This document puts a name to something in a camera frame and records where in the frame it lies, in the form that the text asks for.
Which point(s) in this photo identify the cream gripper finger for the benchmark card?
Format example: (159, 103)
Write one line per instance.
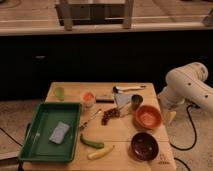
(170, 117)

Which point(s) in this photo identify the dark red grape bunch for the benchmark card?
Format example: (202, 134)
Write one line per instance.
(108, 114)

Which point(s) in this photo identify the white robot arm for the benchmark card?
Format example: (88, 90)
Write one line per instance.
(185, 83)

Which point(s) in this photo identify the orange bowl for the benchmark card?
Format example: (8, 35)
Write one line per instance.
(148, 117)

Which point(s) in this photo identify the small metal cup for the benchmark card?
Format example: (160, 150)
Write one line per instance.
(136, 101)

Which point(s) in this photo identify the dark purple bowl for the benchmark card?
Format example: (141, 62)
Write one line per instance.
(144, 146)

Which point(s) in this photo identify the black rectangular block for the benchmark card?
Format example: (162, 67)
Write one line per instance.
(104, 99)

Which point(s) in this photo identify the green chili pepper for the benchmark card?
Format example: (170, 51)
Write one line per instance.
(93, 144)

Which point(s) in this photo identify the yellow banana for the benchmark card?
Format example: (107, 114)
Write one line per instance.
(100, 153)

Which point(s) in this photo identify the white cup with orange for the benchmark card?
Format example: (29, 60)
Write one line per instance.
(88, 99)

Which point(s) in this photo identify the metal spoon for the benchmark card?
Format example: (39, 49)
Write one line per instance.
(84, 125)

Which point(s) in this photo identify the green plastic cup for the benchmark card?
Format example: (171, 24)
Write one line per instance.
(59, 93)

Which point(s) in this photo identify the green plastic tray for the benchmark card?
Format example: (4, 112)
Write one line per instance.
(38, 147)

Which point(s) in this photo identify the wooden stool frame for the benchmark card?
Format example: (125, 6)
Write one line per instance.
(94, 12)

